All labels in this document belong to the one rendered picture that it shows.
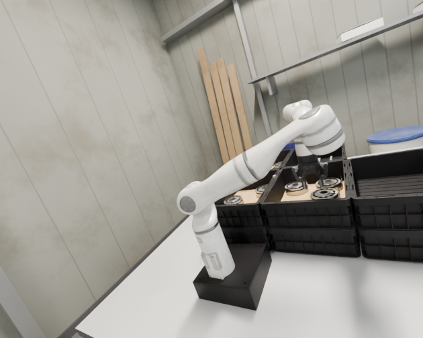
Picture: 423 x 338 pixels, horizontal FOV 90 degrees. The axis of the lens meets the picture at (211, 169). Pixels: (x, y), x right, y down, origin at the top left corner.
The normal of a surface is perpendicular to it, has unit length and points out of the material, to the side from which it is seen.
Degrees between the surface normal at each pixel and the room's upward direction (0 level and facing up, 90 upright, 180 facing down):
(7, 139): 90
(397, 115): 90
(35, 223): 90
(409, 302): 0
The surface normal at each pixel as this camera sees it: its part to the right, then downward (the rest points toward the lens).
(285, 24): -0.46, 0.34
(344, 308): -0.31, -0.93
